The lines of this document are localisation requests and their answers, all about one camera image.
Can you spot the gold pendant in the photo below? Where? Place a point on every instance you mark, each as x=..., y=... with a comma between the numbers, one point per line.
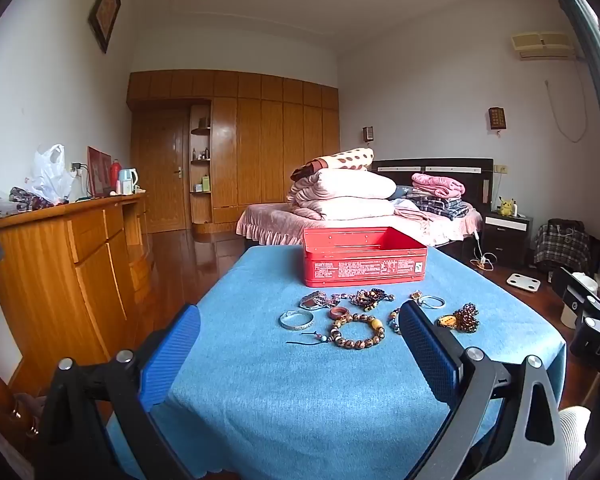
x=417, y=295

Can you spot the wall socket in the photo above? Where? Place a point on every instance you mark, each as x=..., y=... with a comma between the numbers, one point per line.
x=501, y=168

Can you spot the wooden dresser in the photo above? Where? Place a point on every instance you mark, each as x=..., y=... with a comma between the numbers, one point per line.
x=55, y=270

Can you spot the small wall lamp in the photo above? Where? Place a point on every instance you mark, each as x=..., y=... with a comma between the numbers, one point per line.
x=368, y=133

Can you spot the folded pink cloth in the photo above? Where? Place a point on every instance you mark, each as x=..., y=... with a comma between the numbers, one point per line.
x=437, y=184

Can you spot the wall charger plug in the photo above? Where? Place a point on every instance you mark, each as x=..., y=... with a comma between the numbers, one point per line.
x=77, y=167

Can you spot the folded plaid clothes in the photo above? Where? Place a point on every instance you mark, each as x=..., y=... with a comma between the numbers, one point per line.
x=442, y=207

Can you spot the light blue kettle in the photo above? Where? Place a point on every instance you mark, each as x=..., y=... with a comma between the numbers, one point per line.
x=127, y=181

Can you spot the spotted blanket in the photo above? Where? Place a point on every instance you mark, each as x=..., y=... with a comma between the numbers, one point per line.
x=345, y=160

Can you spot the dark headboard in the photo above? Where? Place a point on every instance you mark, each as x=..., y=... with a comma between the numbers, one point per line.
x=429, y=166

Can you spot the wide silver bangle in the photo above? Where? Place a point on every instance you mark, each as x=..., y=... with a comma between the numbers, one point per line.
x=296, y=321

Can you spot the wooden wall lamp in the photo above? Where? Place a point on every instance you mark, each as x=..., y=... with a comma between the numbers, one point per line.
x=497, y=119

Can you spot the white plastic bag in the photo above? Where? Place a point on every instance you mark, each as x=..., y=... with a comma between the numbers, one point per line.
x=50, y=175

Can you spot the red tin box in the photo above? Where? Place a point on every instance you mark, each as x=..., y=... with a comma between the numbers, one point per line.
x=364, y=260

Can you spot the blue tablecloth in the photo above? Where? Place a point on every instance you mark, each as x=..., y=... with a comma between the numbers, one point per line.
x=280, y=400

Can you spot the dark curtain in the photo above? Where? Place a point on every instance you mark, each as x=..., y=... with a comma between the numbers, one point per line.
x=594, y=85

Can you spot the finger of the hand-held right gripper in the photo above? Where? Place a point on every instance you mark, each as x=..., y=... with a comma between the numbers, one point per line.
x=565, y=287

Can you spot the wooden wardrobe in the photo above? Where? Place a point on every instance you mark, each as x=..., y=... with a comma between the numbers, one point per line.
x=270, y=150

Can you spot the dark patterned bag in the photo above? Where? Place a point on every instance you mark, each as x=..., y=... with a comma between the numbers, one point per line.
x=30, y=199

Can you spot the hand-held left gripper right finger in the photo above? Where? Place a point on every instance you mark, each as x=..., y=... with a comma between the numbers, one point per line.
x=427, y=350

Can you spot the yellow plush toy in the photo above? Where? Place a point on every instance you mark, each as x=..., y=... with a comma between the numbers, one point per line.
x=506, y=206

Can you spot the dark nightstand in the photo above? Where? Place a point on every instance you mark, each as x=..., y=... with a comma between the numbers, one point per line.
x=507, y=240

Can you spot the bed with pink cover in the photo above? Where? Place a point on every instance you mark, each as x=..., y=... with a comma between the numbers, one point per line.
x=270, y=222

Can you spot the wooden door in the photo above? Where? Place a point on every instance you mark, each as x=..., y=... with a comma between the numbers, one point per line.
x=160, y=175

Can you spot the stack of folded quilts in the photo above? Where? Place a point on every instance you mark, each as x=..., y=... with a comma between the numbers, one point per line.
x=345, y=195

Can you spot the air conditioner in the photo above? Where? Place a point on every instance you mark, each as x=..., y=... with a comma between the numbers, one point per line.
x=542, y=45

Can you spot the plaid bag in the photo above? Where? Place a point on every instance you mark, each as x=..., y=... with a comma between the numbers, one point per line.
x=562, y=247

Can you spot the framed wall picture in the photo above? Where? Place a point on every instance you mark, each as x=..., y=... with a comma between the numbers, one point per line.
x=105, y=10

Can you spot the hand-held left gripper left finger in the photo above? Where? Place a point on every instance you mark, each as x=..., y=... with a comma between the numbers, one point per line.
x=172, y=355

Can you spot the white bathroom scale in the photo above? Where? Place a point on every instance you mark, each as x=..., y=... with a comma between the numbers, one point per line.
x=523, y=281

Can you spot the red framed picture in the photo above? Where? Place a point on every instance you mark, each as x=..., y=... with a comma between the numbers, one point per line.
x=99, y=172

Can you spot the thin silver bangle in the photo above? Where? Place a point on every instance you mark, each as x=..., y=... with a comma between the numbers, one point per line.
x=431, y=302

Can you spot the green box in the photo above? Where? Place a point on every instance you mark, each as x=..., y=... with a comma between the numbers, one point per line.
x=205, y=184

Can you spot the red thermos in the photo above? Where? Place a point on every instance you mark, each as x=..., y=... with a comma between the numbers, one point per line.
x=115, y=176

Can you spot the wooden chair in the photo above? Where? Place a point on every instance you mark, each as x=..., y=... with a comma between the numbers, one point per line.
x=5, y=405

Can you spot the person's white sweater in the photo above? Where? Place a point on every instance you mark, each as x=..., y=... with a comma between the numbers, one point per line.
x=574, y=430

